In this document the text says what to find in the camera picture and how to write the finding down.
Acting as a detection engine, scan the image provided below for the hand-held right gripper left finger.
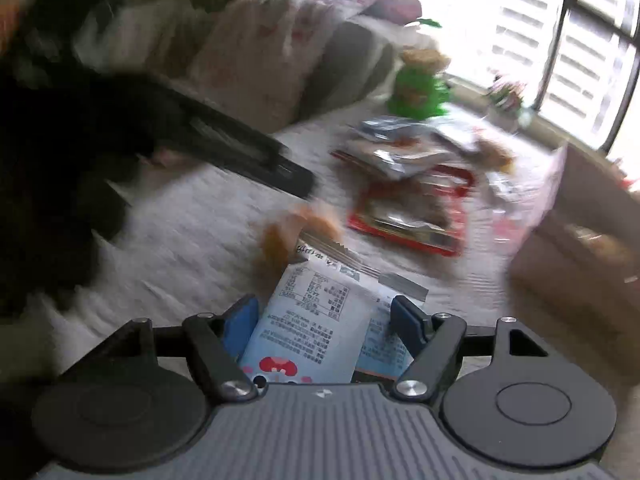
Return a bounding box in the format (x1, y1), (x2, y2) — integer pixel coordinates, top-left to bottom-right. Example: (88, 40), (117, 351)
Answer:
(59, 294), (261, 405)

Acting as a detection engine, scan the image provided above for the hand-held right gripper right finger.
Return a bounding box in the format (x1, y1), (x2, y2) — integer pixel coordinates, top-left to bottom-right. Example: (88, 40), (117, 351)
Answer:
(390, 294), (601, 403)

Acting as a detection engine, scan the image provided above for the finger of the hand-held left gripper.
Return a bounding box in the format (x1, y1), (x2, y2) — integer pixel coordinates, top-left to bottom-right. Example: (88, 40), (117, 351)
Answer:
(145, 79), (319, 200)

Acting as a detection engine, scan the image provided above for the light blue snack packet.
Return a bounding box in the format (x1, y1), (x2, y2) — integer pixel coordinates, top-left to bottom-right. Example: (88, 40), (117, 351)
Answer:
(239, 244), (431, 386)

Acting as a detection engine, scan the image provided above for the brown pastry packet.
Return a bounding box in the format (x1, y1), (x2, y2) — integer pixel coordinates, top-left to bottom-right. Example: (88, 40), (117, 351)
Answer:
(257, 202), (347, 270)

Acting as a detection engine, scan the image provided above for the pink cardboard box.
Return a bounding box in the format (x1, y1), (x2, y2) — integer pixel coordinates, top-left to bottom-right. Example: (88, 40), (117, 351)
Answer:
(507, 142), (640, 322)

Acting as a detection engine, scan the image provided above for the floral cloth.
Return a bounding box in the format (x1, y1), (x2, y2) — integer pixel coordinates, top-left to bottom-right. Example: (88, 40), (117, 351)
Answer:
(192, 0), (382, 132)

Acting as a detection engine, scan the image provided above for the large red snack packet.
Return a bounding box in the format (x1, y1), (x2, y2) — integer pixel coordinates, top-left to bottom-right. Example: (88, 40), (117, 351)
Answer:
(347, 164), (475, 259)

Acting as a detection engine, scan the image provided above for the grey chair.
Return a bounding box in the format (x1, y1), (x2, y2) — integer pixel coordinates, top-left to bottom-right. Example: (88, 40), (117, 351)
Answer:
(295, 15), (402, 122)

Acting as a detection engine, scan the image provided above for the blue clear snack packet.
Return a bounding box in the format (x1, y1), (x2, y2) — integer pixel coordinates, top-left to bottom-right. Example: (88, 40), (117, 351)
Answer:
(357, 115), (437, 144)

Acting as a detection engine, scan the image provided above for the silver snack packet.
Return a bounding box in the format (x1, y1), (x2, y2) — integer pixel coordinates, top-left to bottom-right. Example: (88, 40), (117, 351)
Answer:
(331, 135), (452, 180)

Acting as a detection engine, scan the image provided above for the green toy snack jar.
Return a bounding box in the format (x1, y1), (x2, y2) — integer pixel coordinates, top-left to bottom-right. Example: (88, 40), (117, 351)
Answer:
(387, 17), (453, 120)

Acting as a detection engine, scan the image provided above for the dark red cushion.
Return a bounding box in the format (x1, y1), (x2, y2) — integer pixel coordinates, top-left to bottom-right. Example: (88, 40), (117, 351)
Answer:
(367, 0), (424, 24)

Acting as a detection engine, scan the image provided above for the small flower pot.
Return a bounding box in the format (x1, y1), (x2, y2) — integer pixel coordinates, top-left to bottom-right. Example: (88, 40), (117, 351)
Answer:
(487, 74), (527, 117)

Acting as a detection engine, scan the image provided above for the window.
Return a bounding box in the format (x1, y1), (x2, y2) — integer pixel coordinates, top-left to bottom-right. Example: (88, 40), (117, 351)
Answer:
(345, 0), (640, 162)

